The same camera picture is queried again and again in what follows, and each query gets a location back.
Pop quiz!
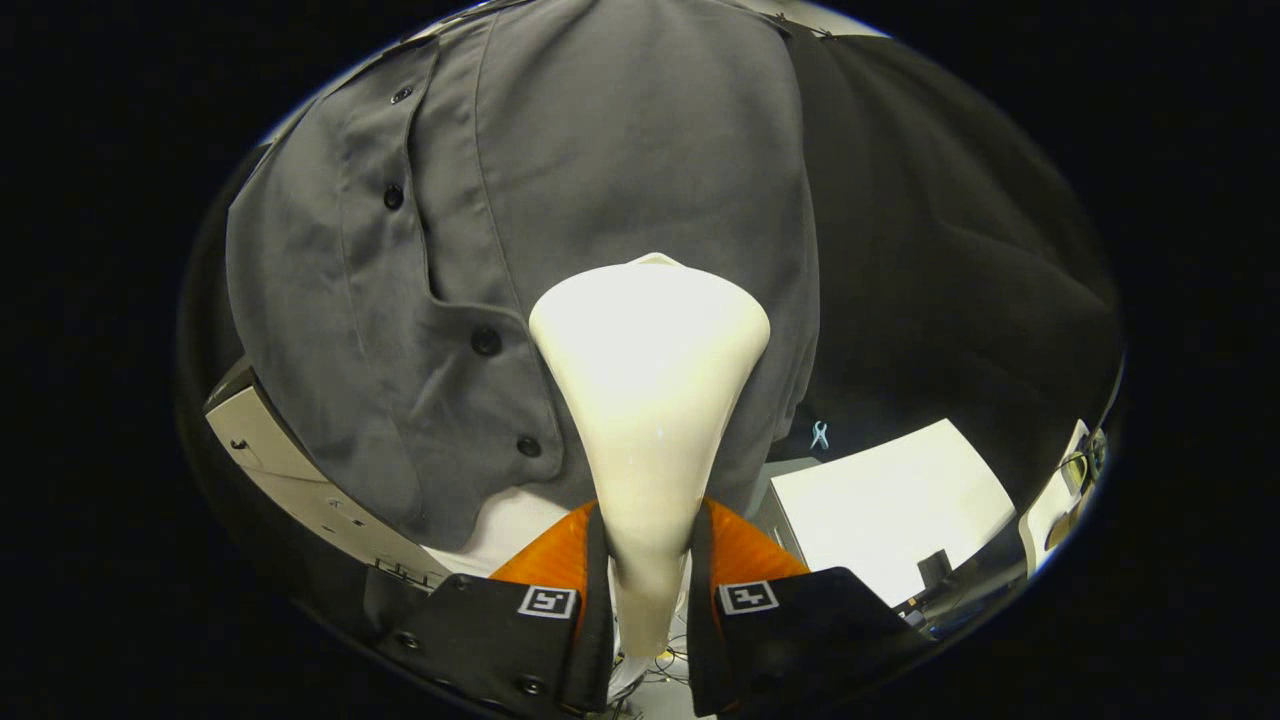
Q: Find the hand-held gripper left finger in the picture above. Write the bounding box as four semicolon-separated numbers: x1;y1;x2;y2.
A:
385;500;613;719

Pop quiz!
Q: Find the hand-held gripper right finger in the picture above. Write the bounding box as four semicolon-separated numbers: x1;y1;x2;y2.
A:
688;498;931;719

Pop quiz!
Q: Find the white garment steamer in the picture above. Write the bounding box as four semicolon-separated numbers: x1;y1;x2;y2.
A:
528;252;772;659

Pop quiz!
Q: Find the grey button shirt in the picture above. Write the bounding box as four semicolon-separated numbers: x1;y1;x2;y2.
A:
226;0;823;553

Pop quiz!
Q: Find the white mannequin torso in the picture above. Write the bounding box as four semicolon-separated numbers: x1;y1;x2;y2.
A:
425;487;571;579

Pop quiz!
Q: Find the grey metal panel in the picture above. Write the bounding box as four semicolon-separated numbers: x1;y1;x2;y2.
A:
750;457;823;566

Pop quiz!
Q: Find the white table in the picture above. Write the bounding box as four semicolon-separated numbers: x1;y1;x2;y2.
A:
770;418;1017;608

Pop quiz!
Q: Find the grey drawer cabinet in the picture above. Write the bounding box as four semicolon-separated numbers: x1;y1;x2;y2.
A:
203;360;453;591

